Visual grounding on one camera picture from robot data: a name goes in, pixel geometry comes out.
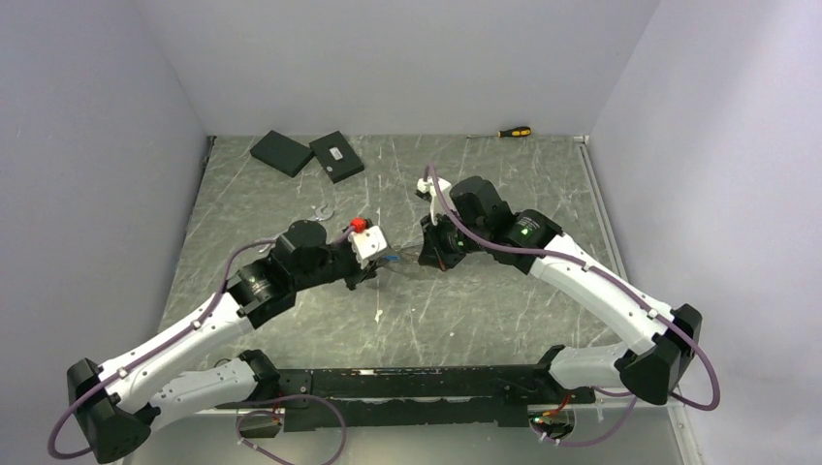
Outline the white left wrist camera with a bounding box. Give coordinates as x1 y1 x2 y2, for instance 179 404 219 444
348 218 389 268

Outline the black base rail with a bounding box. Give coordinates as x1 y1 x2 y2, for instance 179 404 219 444
248 364 595 432

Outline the black box with label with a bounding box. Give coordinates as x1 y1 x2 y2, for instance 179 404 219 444
309 131 364 184

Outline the metal arc keyring plate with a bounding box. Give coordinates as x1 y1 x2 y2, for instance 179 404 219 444
381 242 424 278

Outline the orange black screwdriver far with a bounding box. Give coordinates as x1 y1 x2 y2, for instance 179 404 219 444
468 126 532 139

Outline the black flat box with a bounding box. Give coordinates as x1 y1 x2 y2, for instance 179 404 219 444
249 131 314 178

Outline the large silver wrench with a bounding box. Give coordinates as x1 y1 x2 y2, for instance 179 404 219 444
308 204 334 222

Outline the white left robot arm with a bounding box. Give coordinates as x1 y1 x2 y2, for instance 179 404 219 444
59 218 390 464

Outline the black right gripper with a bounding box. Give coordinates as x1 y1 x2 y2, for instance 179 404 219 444
419 204 490 271

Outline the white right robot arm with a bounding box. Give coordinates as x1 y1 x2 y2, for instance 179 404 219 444
416 176 702 405

